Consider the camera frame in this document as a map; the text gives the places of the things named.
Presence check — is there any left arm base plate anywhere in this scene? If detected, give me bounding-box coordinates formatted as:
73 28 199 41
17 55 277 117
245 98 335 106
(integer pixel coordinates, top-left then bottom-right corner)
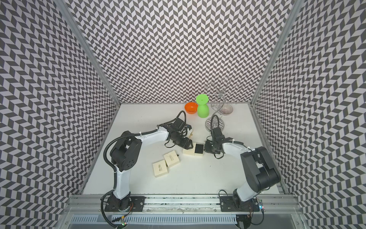
104 196 146 212

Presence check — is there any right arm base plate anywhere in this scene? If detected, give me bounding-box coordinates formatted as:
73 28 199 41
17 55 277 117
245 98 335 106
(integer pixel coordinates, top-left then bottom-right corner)
219 196 262 212

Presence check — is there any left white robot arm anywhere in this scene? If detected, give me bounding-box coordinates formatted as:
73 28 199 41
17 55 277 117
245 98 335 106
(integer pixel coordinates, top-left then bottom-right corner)
101 111 193 212

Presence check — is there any green plastic stand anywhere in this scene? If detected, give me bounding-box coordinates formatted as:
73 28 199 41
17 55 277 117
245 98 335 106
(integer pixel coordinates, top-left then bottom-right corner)
196 94 209 118

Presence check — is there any cream drawer jewelry box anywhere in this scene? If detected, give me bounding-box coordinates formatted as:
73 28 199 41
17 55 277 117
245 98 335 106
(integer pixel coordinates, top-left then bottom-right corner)
187 129 193 138

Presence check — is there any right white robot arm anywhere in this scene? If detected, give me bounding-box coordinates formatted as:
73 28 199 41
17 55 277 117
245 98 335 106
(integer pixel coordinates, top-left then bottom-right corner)
204 115 281 211

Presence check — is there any aluminium mounting rail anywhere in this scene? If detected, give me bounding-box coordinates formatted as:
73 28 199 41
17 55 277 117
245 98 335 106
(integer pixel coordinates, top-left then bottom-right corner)
61 194 304 215

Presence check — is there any silver jewelry stand front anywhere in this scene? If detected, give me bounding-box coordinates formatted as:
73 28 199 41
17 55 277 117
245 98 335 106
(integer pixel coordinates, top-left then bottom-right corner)
205 98 226 132

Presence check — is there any silver wire jewelry tree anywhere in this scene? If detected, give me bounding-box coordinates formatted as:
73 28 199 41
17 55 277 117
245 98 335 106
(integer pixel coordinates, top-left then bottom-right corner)
204 76 244 117

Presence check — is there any orange bowl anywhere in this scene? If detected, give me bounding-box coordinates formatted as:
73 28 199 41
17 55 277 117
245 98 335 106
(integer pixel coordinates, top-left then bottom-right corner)
185 102 198 115

